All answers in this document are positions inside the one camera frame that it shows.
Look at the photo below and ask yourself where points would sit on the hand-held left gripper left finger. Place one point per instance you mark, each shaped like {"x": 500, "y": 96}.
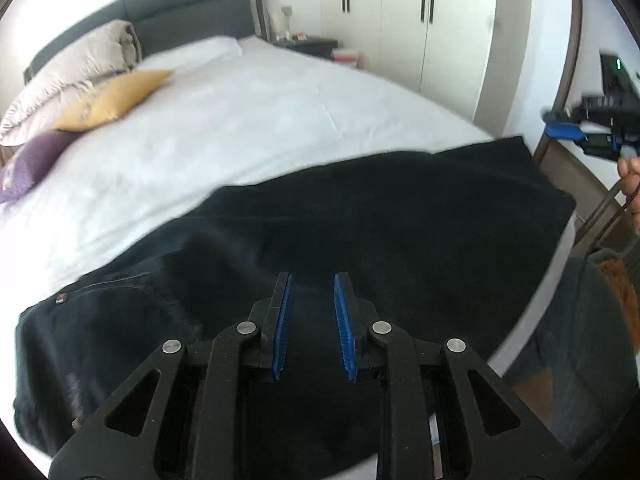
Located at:
{"x": 282, "y": 320}

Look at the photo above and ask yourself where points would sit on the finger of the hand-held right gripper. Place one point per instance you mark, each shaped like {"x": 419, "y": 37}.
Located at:
{"x": 562, "y": 131}
{"x": 560, "y": 116}

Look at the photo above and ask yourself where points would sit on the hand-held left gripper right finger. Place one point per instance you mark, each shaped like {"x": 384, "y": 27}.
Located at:
{"x": 342, "y": 320}

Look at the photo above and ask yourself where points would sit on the black pants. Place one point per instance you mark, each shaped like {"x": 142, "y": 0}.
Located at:
{"x": 400, "y": 210}

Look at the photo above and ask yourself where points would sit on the person's right hand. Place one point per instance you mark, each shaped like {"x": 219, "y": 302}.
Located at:
{"x": 631, "y": 175}

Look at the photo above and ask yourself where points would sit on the white wardrobe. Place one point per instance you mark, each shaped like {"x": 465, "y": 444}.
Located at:
{"x": 390, "y": 35}

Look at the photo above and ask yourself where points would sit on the bed with white sheet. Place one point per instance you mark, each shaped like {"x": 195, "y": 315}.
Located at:
{"x": 250, "y": 125}

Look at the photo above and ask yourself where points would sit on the grey mesh chair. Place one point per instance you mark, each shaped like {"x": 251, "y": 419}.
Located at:
{"x": 585, "y": 350}

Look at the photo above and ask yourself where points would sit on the white striped bucket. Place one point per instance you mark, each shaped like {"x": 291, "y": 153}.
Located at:
{"x": 346, "y": 55}

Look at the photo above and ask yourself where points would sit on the dark grey nightstand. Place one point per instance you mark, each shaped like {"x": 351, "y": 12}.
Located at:
{"x": 312, "y": 47}

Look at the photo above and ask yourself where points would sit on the yellow pillow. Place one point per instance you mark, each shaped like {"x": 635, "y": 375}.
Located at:
{"x": 110, "y": 100}

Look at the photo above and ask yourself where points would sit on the white pillow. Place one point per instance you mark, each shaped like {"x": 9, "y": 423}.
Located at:
{"x": 200, "y": 52}

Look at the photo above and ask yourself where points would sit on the white table lamp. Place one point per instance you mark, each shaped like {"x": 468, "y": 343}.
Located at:
{"x": 283, "y": 27}

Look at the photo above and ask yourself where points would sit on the purple pillow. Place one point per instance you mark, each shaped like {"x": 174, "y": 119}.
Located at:
{"x": 30, "y": 165}

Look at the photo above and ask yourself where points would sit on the grey padded headboard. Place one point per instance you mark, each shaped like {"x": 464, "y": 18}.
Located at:
{"x": 190, "y": 10}

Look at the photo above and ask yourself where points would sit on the folded beige duvet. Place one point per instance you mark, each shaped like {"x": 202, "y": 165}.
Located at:
{"x": 75, "y": 70}

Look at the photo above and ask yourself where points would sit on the dark brown door frame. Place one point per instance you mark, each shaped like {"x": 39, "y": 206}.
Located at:
{"x": 575, "y": 35}

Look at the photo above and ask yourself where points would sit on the grey wall switch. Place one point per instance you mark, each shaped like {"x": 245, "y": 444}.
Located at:
{"x": 286, "y": 9}

